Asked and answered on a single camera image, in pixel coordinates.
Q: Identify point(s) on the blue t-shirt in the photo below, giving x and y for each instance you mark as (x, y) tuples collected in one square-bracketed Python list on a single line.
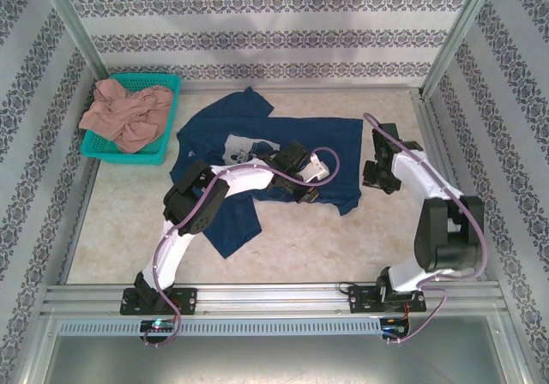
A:
[(300, 131)]

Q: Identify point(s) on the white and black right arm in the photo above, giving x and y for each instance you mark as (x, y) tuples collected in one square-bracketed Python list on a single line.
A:
[(429, 178)]

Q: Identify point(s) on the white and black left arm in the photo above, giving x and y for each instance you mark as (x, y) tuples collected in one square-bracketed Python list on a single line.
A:
[(244, 178)]

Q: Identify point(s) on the teal plastic basket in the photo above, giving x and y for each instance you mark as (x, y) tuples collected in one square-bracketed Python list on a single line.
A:
[(169, 114)]

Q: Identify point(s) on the pink crumpled cloth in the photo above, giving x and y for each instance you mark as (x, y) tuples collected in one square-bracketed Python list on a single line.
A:
[(128, 114)]

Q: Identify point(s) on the grey metal panel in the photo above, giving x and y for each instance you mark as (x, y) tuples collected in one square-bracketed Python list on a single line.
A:
[(274, 362)]

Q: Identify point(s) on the wide aluminium side rail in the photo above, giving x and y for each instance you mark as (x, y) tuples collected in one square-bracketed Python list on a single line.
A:
[(434, 144)]

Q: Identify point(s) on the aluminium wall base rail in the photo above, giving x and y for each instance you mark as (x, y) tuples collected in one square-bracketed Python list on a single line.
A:
[(343, 89)]

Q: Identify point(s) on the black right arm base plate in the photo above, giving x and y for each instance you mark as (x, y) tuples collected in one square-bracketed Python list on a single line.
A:
[(362, 300)]

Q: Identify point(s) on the aluminium corner post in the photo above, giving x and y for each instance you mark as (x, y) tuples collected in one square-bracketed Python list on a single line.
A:
[(459, 32), (73, 24)]

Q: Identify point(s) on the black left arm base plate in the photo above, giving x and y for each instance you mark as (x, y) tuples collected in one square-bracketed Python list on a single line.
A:
[(186, 300)]

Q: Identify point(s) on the thin aluminium side rail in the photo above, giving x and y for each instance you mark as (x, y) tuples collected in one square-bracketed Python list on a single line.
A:
[(78, 221)]

